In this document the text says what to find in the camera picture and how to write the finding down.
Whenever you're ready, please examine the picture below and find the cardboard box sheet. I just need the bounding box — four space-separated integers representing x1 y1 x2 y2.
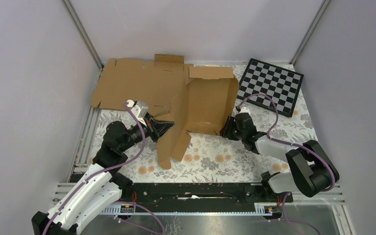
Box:
155 66 239 169

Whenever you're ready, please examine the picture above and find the black base rail bar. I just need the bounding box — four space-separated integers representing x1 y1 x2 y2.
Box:
120 183 293 213

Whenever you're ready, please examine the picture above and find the floral patterned table mat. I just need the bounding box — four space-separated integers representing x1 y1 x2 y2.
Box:
87 64 332 184

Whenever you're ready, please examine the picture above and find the black white checkerboard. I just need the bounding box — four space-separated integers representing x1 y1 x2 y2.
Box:
237 58 304 118

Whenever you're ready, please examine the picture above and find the lower flat cardboard sheet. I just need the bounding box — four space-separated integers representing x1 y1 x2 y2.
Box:
91 54 192 116

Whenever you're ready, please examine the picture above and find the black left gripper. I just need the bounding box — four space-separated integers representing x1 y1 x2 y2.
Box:
120 112 175 152

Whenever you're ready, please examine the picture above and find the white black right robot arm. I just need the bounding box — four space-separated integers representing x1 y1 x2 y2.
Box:
220 113 340 202

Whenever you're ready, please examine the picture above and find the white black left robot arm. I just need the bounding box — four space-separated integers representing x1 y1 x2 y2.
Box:
31 114 174 235

